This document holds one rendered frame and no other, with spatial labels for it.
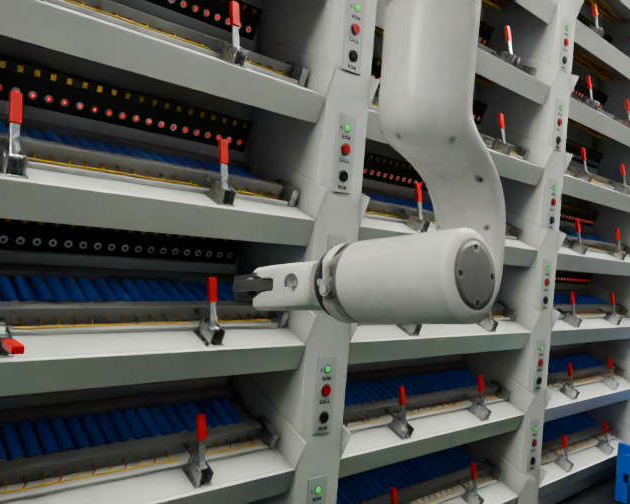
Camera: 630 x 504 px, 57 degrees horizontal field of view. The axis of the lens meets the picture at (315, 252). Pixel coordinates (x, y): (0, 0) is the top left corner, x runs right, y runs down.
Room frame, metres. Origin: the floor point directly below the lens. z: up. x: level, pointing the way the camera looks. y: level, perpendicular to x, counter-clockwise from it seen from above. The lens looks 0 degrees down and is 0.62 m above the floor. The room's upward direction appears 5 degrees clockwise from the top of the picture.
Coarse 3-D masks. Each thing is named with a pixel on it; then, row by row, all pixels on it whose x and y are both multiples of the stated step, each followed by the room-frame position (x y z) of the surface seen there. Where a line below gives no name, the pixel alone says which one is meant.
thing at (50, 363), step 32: (0, 256) 0.75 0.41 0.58; (32, 256) 0.78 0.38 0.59; (64, 256) 0.81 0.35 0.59; (96, 256) 0.84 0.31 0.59; (192, 320) 0.84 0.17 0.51; (224, 320) 0.88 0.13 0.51; (288, 320) 0.93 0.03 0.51; (32, 352) 0.65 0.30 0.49; (64, 352) 0.67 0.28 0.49; (96, 352) 0.69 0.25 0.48; (128, 352) 0.71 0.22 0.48; (160, 352) 0.73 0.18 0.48; (192, 352) 0.76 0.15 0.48; (224, 352) 0.80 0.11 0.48; (256, 352) 0.84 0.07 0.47; (288, 352) 0.88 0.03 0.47; (0, 384) 0.62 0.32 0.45; (32, 384) 0.65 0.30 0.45; (64, 384) 0.67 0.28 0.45; (96, 384) 0.70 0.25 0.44; (128, 384) 0.73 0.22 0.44
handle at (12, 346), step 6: (0, 330) 0.62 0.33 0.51; (0, 336) 0.61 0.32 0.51; (6, 336) 0.61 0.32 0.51; (6, 342) 0.58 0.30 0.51; (12, 342) 0.58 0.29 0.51; (18, 342) 0.58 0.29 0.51; (6, 348) 0.58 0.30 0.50; (12, 348) 0.57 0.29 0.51; (18, 348) 0.57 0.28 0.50; (24, 348) 0.57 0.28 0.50
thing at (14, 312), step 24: (0, 312) 0.66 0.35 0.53; (24, 312) 0.68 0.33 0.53; (48, 312) 0.70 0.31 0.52; (72, 312) 0.72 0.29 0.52; (96, 312) 0.74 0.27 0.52; (120, 312) 0.76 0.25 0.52; (144, 312) 0.78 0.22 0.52; (168, 312) 0.81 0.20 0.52; (192, 312) 0.83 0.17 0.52; (216, 312) 0.86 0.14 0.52; (240, 312) 0.89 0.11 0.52; (264, 312) 0.92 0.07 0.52
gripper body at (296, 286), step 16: (256, 272) 0.65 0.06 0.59; (272, 272) 0.63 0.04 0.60; (288, 272) 0.61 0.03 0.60; (304, 272) 0.60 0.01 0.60; (320, 272) 0.60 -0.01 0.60; (288, 288) 0.62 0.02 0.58; (304, 288) 0.59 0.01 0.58; (256, 304) 0.65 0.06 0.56; (272, 304) 0.63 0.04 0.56; (288, 304) 0.61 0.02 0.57; (304, 304) 0.60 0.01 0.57; (320, 304) 0.60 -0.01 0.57
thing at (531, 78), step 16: (384, 0) 0.97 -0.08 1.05; (384, 16) 0.99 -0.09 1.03; (480, 32) 1.43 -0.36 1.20; (480, 48) 1.27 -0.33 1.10; (480, 64) 1.18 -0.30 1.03; (496, 64) 1.21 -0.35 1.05; (512, 64) 1.26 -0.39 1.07; (528, 64) 1.40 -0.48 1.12; (544, 64) 1.37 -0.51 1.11; (480, 80) 1.39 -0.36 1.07; (496, 80) 1.23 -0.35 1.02; (512, 80) 1.26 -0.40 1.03; (528, 80) 1.30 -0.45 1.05; (544, 80) 1.37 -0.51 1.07; (528, 96) 1.32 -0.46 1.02; (544, 96) 1.36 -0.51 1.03
